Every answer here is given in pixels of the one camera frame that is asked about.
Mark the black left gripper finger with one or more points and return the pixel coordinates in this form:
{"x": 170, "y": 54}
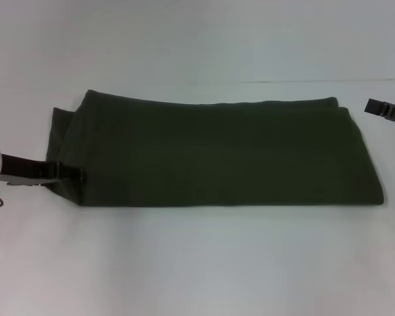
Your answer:
{"x": 69, "y": 172}

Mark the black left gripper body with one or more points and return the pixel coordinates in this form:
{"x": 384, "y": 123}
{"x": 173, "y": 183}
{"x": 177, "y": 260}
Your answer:
{"x": 26, "y": 169}

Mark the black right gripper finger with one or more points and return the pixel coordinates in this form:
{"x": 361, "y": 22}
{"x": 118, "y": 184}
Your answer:
{"x": 386, "y": 112}

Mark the dark green FREE t-shirt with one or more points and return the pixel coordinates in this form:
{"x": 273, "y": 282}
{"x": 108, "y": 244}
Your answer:
{"x": 217, "y": 148}

